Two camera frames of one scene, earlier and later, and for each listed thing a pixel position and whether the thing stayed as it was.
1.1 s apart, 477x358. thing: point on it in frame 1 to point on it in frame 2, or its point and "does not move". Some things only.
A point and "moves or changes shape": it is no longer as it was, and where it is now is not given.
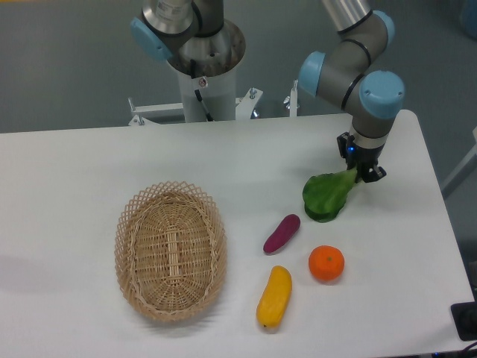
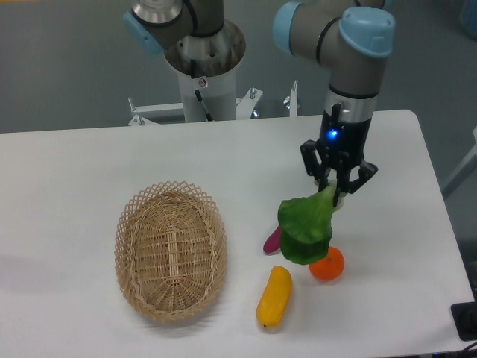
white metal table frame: (245, 106) does not move
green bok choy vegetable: (324, 194) moves or changes shape
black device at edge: (464, 316) does not move
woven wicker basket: (171, 251) does not move
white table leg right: (469, 163) does not move
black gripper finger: (343, 141) to (314, 168)
